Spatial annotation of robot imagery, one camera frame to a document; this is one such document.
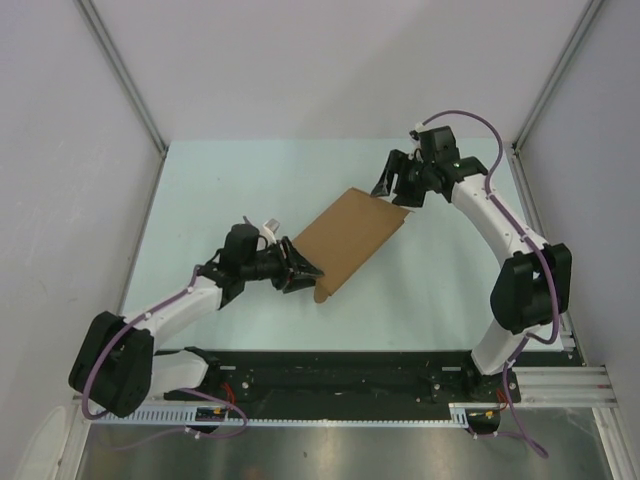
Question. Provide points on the left aluminium frame post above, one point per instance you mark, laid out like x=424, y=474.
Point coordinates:
x=106, y=44

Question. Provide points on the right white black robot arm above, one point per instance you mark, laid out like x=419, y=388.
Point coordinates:
x=533, y=286

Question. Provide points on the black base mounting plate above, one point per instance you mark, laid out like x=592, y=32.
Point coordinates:
x=439, y=376

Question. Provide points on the grey slotted cable duct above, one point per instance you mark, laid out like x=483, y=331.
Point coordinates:
x=213, y=415

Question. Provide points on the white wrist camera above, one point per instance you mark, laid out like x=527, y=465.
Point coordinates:
x=270, y=228
x=421, y=136

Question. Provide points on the aluminium front rail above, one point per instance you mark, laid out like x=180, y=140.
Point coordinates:
x=565, y=387

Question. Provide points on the aluminium frame post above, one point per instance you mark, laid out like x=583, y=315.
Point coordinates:
x=106, y=44
x=560, y=68

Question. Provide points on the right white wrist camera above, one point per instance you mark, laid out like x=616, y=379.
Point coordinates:
x=421, y=136

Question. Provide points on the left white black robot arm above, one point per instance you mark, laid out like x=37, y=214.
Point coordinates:
x=117, y=367

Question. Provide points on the brown cardboard box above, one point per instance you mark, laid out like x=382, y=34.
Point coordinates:
x=345, y=236

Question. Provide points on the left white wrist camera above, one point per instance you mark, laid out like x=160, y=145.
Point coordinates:
x=270, y=228

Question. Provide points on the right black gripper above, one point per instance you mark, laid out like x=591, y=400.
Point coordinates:
x=394, y=165

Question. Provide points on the right aluminium frame post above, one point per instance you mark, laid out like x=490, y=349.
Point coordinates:
x=560, y=68

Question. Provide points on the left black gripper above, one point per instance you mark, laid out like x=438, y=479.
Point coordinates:
x=296, y=262

